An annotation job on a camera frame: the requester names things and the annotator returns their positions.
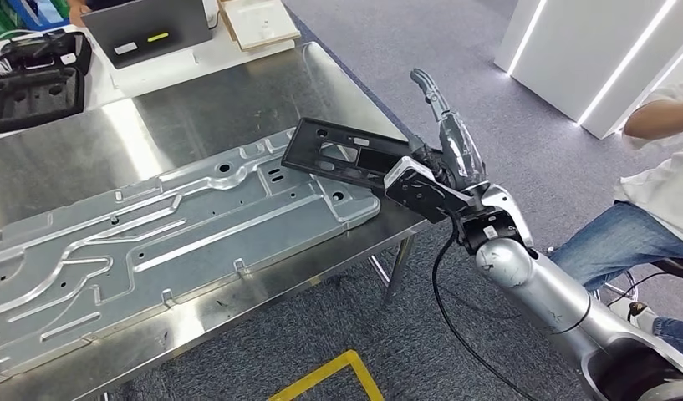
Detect long black plastic part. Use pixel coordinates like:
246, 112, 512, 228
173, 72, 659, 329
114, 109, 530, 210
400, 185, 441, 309
281, 117, 445, 192

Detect stainless steel workbench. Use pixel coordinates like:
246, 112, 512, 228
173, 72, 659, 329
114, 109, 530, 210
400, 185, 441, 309
0, 41, 434, 401

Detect yellow floor tape square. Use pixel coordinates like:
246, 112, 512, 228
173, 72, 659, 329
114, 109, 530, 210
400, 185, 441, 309
268, 349, 385, 401

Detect stamped sheet metal panel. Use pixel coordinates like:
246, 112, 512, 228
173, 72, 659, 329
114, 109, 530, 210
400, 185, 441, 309
0, 128, 382, 388

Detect white foam sheet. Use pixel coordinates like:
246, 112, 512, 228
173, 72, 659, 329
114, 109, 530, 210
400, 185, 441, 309
223, 0, 303, 52

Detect brown cardboard box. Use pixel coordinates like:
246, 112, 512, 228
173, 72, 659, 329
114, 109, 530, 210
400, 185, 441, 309
216, 0, 303, 53

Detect dark grey laptop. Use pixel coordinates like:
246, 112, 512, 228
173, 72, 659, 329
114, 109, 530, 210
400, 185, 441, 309
80, 0, 214, 70

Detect white table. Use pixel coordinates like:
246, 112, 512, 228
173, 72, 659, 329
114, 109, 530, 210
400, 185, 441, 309
0, 19, 297, 140

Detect person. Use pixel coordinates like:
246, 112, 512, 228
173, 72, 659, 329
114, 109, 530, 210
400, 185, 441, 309
66, 0, 137, 28
548, 77, 683, 361

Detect person's hand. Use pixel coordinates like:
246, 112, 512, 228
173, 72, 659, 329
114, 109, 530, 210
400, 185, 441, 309
68, 3, 90, 28

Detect black open carrying case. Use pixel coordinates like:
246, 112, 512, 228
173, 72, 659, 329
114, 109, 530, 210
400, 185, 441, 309
0, 30, 93, 134

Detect blue plastic bin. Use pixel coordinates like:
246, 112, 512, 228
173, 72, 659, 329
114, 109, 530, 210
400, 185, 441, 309
0, 0, 71, 32

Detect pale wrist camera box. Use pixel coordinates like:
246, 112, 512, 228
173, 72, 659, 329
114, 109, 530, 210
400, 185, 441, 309
383, 156, 437, 192

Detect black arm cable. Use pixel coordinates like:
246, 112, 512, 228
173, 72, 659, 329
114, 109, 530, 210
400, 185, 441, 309
431, 212, 542, 401

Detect white illuminated wall panels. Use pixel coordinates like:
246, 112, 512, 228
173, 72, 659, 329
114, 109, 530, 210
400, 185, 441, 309
493, 0, 683, 140

